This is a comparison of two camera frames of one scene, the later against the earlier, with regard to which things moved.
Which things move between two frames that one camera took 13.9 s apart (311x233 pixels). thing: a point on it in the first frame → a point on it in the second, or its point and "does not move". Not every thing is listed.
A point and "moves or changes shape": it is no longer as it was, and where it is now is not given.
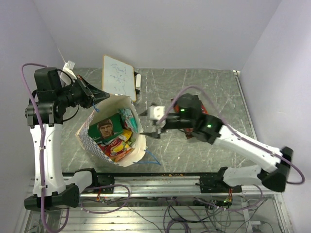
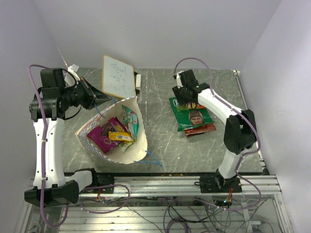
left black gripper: [92, 93] does not move
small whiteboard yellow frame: [118, 78] does not move
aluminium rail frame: [195, 203] does not move
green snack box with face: [106, 129] moves or changes shape
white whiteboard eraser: [138, 81] does not move
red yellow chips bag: [115, 149] moves or changes shape
